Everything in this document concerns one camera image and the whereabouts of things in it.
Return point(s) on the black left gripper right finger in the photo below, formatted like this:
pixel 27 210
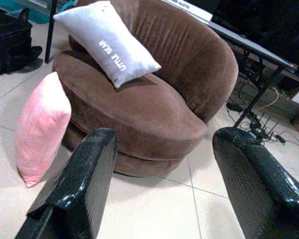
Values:
pixel 261 194

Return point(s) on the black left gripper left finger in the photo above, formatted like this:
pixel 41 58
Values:
pixel 79 189

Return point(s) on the pink square pillow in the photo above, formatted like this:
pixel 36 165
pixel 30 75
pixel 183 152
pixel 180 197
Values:
pixel 40 129

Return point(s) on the brown round sofa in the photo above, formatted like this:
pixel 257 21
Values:
pixel 144 119

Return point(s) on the grey printed long pillow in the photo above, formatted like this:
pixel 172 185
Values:
pixel 107 44

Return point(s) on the black power adapter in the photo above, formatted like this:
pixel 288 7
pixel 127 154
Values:
pixel 234 107
pixel 280 139

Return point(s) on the black wifi router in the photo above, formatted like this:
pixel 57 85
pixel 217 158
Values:
pixel 260 130

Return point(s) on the black folding table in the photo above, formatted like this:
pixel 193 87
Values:
pixel 264 53

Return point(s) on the black metal pole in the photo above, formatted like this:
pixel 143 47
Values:
pixel 50 32

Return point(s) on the black suitcase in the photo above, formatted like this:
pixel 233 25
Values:
pixel 10 42

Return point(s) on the black flat monitor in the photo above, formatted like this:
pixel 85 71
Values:
pixel 264 25

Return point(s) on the teal plastic container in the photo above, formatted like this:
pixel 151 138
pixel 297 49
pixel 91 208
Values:
pixel 37 13

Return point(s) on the white printed box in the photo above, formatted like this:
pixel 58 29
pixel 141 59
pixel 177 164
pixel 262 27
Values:
pixel 189 8

